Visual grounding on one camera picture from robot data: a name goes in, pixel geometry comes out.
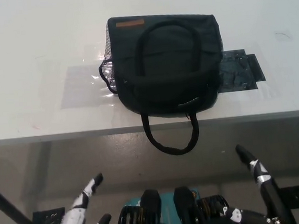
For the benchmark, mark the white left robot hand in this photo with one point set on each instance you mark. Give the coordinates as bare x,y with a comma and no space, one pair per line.
70,223

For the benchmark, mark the robot legs and base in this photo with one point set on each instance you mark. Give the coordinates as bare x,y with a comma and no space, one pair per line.
184,213

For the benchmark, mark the black leg foot plate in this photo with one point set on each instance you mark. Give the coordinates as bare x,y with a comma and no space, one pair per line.
294,195
50,217

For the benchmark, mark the black table leg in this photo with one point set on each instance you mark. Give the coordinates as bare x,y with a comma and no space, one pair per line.
11,208

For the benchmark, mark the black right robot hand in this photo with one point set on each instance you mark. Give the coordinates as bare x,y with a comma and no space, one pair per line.
273,200

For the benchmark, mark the black soft travel bag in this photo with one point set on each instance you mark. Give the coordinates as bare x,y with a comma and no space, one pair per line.
172,70

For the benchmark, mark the dark tape patch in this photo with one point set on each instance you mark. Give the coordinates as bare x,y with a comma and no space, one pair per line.
237,72

